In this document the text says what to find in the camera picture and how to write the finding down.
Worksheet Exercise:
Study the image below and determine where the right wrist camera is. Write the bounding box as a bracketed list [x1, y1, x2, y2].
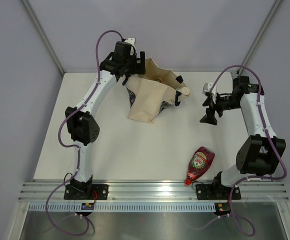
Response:
[202, 82, 217, 102]

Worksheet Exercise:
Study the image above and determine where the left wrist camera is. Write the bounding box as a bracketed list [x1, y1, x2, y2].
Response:
[122, 37, 136, 56]

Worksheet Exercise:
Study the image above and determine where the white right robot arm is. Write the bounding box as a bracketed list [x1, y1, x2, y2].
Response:
[195, 76, 286, 200]

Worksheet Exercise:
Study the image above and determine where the left aluminium frame post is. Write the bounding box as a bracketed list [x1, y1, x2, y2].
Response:
[19, 0, 65, 77]

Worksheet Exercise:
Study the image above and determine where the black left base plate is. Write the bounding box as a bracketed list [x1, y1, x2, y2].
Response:
[63, 184, 109, 201]

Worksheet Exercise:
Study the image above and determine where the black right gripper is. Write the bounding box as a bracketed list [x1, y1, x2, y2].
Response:
[199, 92, 241, 126]

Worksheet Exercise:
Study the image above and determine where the green bottle white cap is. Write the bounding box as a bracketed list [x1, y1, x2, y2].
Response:
[176, 86, 190, 97]

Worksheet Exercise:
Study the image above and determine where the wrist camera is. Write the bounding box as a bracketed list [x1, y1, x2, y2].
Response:
[122, 37, 136, 56]
[202, 82, 217, 102]

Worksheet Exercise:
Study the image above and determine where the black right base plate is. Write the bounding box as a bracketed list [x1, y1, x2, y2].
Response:
[195, 183, 232, 201]

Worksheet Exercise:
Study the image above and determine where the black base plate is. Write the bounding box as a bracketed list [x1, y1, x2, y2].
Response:
[195, 183, 232, 201]
[63, 184, 109, 201]

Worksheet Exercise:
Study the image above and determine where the aluminium frame post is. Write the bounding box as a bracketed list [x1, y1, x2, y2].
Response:
[19, 0, 65, 77]
[241, 0, 284, 66]

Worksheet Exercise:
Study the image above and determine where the white slotted cable duct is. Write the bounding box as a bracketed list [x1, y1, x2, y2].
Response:
[28, 202, 216, 213]

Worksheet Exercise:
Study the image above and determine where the red Fairy dish soap bottle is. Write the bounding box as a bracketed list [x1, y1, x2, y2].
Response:
[184, 146, 215, 186]

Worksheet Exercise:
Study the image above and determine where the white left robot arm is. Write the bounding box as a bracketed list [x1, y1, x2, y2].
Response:
[65, 37, 145, 200]

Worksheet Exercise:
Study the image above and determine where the right aluminium frame post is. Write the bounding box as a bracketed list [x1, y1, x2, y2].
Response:
[241, 0, 284, 66]

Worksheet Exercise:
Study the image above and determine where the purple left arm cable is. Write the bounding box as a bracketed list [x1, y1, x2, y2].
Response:
[44, 29, 126, 237]

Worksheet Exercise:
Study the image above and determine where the beige canvas tote bag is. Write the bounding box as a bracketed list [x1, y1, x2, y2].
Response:
[125, 58, 190, 124]

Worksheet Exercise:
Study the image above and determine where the aluminium mounting rail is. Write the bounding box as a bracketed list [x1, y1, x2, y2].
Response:
[18, 180, 289, 203]

